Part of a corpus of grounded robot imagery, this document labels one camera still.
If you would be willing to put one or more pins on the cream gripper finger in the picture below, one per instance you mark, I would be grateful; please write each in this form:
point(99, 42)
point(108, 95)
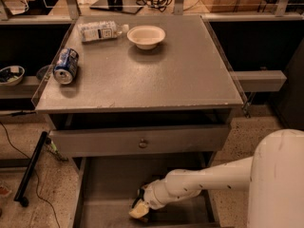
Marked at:
point(142, 190)
point(139, 210)

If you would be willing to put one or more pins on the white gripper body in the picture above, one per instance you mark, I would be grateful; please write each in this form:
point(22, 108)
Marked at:
point(154, 194)

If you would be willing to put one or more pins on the green and yellow sponge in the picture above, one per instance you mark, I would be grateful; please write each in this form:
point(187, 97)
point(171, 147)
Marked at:
point(146, 217)

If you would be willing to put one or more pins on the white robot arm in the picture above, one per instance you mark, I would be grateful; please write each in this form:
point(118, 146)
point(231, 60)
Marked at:
point(274, 177)

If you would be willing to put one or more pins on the grey open middle drawer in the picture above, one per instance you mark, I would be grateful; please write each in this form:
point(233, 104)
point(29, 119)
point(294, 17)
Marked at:
point(108, 187)

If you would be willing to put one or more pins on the round drawer knob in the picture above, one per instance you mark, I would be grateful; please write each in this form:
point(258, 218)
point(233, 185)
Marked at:
point(143, 143)

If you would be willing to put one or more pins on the grey top drawer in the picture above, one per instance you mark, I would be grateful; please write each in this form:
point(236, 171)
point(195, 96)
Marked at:
point(125, 141)

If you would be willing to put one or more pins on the grey drawer cabinet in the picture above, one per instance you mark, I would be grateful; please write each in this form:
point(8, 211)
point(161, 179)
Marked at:
point(185, 80)

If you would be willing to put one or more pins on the black bar on floor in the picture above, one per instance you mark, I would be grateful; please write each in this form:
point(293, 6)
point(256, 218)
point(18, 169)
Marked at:
point(20, 194)

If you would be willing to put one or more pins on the blue soda can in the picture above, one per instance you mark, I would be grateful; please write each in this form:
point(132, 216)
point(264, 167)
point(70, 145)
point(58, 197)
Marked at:
point(65, 69)

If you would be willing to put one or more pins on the white paper bowl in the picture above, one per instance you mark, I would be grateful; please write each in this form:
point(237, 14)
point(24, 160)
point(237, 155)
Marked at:
point(146, 37)

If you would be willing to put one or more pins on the clear plastic water bottle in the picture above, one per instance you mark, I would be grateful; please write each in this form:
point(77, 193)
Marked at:
point(102, 30)

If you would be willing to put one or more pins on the white bowl with items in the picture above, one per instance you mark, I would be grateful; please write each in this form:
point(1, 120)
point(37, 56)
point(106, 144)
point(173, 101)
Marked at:
point(11, 75)

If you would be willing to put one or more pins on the black monitor stand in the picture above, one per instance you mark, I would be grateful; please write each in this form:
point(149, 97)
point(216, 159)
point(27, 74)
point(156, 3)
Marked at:
point(122, 6)

